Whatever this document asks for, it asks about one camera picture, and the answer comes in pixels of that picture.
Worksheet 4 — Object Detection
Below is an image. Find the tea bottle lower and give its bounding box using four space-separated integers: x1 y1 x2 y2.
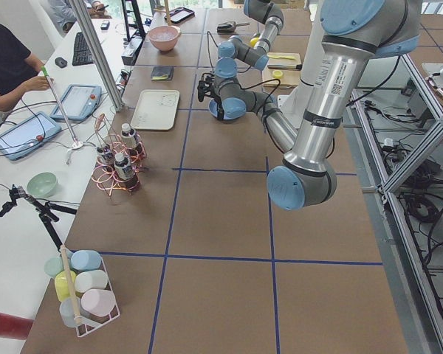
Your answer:
114 152 140 190

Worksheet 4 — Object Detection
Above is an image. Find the steel knife sharpener rod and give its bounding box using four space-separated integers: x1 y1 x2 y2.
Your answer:
267 64 303 71

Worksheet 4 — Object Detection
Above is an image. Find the person in black shirt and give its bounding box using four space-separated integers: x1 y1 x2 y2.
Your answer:
0 24 50 112

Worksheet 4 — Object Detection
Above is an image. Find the green bowl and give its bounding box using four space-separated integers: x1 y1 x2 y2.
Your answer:
26 172 58 198

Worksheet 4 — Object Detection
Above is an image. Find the yellow cup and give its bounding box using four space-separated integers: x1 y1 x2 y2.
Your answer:
54 271 70 302

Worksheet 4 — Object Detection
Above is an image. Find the wooden cutting board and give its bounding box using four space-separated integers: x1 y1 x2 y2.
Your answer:
261 52 302 88

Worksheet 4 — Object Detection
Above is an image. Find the black tripod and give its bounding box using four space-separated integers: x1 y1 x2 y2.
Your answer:
0 185 78 255

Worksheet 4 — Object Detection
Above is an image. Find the yellow lemon front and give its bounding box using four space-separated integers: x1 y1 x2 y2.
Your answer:
250 37 259 48

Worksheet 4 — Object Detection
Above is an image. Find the red cylinder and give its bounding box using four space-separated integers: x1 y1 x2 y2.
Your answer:
0 312 34 340

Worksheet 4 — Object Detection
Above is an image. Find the copper wire bottle rack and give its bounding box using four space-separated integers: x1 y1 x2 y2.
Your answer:
92 114 147 195

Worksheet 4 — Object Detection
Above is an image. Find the grey yellow cleaning cloth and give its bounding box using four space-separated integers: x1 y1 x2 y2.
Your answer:
151 66 174 81

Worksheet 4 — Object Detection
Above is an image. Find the pink cup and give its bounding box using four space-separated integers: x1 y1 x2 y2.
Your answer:
80 289 116 317

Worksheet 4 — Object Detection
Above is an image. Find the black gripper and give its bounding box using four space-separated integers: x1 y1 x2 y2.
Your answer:
197 72 216 102

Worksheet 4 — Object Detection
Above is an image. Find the blue tablet near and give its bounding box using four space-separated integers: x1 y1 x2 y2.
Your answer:
0 111 62 161

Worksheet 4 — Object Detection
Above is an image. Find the tea bottle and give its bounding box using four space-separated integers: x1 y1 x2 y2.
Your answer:
114 152 140 190
97 143 114 173
121 123 138 156

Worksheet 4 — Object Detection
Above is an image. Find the white wire cup rack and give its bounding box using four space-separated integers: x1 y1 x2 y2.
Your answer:
54 246 120 338

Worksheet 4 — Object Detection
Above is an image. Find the white cup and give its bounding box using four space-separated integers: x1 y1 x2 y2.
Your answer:
75 269 109 294

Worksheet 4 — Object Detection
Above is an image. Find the aluminium frame post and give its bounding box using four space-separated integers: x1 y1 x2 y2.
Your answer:
69 0 124 112

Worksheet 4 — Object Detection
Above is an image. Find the computer mouse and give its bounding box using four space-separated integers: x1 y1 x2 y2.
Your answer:
55 57 68 69

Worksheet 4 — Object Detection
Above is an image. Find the blue tablet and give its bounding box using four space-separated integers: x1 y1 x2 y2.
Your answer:
61 84 102 122
0 111 62 161

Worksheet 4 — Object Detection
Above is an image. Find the tea bottle right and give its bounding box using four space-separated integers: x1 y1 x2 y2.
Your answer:
97 143 114 173

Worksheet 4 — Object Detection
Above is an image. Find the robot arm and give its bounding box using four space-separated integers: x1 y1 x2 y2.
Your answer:
218 0 284 71
198 1 422 210

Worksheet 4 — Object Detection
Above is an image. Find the silver metal scoop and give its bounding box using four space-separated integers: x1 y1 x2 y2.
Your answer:
216 21 250 34

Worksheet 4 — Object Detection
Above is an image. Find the blue tablet far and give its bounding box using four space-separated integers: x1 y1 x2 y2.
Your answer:
61 84 102 122

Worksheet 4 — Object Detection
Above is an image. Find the tea bottle left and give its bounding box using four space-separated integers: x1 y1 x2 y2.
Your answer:
121 123 138 156

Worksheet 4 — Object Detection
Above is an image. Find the black keyboard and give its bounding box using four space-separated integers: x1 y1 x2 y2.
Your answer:
72 32 94 66

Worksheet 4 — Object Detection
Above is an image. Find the pink bowl with ice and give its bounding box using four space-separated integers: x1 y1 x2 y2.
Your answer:
148 26 181 52

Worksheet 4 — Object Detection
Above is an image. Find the lemon half slice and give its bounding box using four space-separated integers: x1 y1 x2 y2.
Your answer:
272 69 284 79

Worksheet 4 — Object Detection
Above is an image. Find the blue cup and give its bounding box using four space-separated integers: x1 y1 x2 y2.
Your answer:
70 250 102 272

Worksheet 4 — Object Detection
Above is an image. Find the yellow plastic knife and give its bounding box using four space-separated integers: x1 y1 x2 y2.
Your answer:
267 54 297 60

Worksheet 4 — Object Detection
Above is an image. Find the cream bear tray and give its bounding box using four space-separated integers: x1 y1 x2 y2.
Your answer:
130 89 180 131

